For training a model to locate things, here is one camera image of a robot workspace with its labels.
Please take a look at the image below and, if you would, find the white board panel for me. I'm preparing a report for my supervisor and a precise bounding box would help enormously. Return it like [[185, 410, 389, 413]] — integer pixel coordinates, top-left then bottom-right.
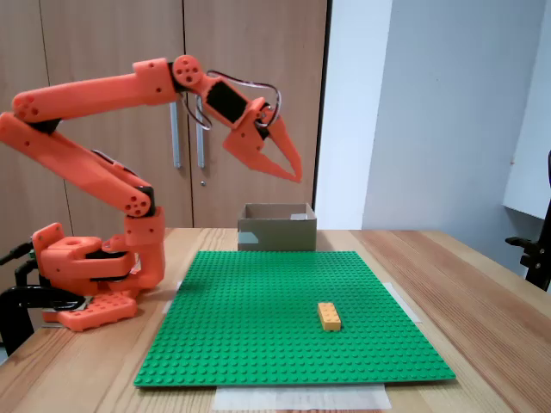
[[502, 0, 551, 222]]

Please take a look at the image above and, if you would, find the black table clamp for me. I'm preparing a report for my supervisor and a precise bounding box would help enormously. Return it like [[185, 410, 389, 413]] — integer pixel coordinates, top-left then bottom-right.
[[0, 283, 87, 358]]

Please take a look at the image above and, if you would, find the black base cable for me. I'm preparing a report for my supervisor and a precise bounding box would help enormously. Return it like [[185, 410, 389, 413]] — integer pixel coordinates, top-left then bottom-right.
[[0, 243, 35, 266], [14, 257, 42, 287]]

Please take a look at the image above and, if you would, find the open cardboard box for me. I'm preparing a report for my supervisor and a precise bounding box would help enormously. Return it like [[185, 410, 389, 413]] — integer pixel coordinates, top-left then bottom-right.
[[237, 202, 319, 253]]

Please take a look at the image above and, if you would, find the silver cabinet door handle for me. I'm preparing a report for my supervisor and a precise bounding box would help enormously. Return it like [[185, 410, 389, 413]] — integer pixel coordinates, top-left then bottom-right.
[[195, 96, 207, 170], [170, 101, 183, 170]]

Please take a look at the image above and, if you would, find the yellow lego block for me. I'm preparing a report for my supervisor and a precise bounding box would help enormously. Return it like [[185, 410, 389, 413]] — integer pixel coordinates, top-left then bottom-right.
[[317, 302, 344, 333]]

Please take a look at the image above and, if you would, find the brown wooden cabinet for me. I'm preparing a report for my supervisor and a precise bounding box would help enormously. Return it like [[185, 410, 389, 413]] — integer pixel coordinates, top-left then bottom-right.
[[0, 0, 333, 259]]

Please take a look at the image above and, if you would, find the green lego baseplate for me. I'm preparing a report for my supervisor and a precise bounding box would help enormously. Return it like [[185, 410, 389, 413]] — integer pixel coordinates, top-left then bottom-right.
[[133, 250, 457, 389]]

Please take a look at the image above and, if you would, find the black stand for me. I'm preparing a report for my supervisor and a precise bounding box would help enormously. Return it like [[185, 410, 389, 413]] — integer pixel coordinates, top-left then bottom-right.
[[505, 150, 551, 294]]

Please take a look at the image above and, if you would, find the wide translucent tape strip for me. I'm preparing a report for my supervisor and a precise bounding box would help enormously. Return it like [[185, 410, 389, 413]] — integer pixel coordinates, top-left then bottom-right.
[[214, 383, 393, 412]]

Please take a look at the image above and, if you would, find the narrow translucent tape strip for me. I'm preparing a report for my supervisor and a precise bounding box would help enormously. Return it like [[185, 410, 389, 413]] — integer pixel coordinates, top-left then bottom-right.
[[386, 281, 424, 324], [160, 280, 184, 316]]

